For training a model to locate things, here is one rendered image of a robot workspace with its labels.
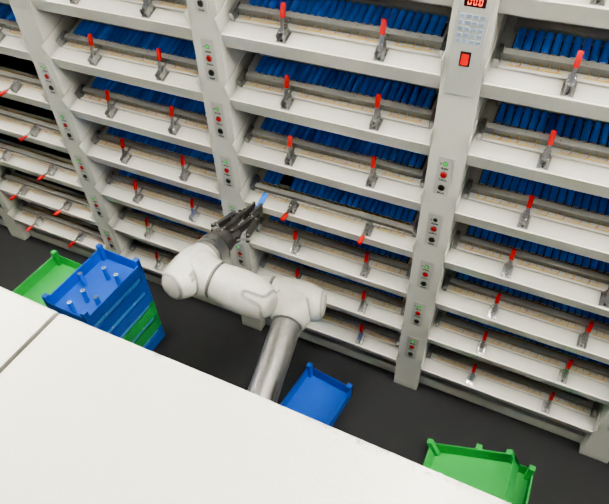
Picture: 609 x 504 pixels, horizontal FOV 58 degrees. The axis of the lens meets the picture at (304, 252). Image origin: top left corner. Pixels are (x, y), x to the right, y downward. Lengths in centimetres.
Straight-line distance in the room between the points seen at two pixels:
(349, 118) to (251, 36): 34
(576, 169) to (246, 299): 85
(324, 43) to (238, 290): 66
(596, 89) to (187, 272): 102
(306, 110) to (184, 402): 138
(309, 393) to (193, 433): 201
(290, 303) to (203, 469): 164
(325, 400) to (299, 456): 200
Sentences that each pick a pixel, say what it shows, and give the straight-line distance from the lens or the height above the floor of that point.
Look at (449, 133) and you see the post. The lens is 146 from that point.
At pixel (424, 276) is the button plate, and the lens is 179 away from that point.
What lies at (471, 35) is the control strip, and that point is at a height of 142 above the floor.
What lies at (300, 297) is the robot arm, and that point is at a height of 51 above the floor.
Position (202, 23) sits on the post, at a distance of 164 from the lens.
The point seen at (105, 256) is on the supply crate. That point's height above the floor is 42.
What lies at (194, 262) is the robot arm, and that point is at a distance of 142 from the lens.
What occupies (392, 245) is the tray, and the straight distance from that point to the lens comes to 175.
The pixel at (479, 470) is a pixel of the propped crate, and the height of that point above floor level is 9.
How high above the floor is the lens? 195
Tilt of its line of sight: 45 degrees down
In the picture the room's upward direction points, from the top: 2 degrees counter-clockwise
